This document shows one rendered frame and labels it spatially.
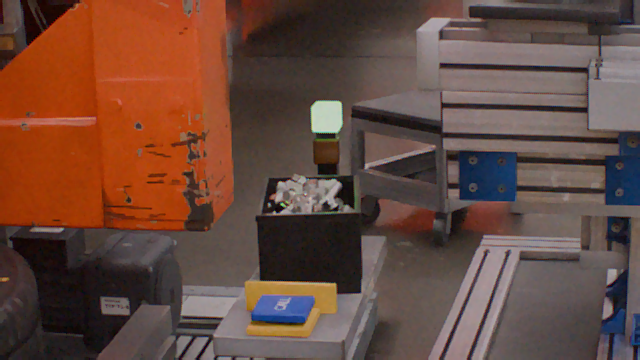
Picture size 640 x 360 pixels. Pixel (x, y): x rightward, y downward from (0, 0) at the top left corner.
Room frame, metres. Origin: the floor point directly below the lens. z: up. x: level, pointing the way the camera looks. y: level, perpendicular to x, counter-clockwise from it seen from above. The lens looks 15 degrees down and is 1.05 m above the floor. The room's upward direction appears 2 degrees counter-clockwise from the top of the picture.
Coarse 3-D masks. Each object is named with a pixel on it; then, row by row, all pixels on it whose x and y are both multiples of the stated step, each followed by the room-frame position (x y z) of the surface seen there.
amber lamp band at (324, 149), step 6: (318, 138) 1.89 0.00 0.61; (324, 138) 1.89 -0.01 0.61; (330, 138) 1.89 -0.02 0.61; (336, 138) 1.89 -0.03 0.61; (342, 138) 1.91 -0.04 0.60; (318, 144) 1.89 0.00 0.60; (324, 144) 1.88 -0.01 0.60; (330, 144) 1.88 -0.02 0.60; (336, 144) 1.88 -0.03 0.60; (342, 144) 1.91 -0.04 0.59; (318, 150) 1.89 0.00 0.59; (324, 150) 1.88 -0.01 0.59; (330, 150) 1.88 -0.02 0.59; (336, 150) 1.88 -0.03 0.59; (342, 150) 1.91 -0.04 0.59; (318, 156) 1.89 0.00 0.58; (324, 156) 1.88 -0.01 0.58; (330, 156) 1.88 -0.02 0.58; (336, 156) 1.88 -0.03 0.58; (342, 156) 1.91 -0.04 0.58; (318, 162) 1.89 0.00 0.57; (324, 162) 1.89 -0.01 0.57; (330, 162) 1.88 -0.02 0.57; (336, 162) 1.88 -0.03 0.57
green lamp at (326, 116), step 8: (320, 104) 1.90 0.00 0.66; (328, 104) 1.90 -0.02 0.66; (336, 104) 1.90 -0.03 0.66; (312, 112) 1.89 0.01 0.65; (320, 112) 1.89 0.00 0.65; (328, 112) 1.88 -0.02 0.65; (336, 112) 1.88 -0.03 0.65; (312, 120) 1.89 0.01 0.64; (320, 120) 1.89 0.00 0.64; (328, 120) 1.88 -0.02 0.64; (336, 120) 1.88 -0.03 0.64; (320, 128) 1.89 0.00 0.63; (328, 128) 1.88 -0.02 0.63; (336, 128) 1.88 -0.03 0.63
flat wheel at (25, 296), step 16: (0, 256) 1.69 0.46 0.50; (16, 256) 1.69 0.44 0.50; (0, 272) 1.61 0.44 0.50; (16, 272) 1.62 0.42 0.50; (32, 272) 1.64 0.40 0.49; (0, 288) 1.55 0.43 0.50; (16, 288) 1.55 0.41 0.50; (32, 288) 1.58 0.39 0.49; (0, 304) 1.49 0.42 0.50; (16, 304) 1.50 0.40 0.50; (32, 304) 1.55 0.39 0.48; (0, 320) 1.45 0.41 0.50; (16, 320) 1.49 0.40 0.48; (32, 320) 1.55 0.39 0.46; (0, 336) 1.44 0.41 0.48; (16, 336) 1.48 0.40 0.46; (32, 336) 1.53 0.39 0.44; (0, 352) 1.43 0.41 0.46; (16, 352) 1.47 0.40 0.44; (32, 352) 1.52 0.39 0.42
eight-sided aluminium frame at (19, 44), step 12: (12, 0) 2.12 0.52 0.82; (0, 12) 2.16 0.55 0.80; (12, 12) 2.12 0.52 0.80; (0, 24) 2.15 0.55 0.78; (12, 24) 2.12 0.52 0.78; (0, 36) 2.12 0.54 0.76; (12, 36) 2.11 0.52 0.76; (0, 48) 2.12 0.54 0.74; (12, 48) 2.12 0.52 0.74; (24, 48) 2.15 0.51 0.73; (0, 60) 2.14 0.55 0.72; (12, 60) 2.14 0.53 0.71
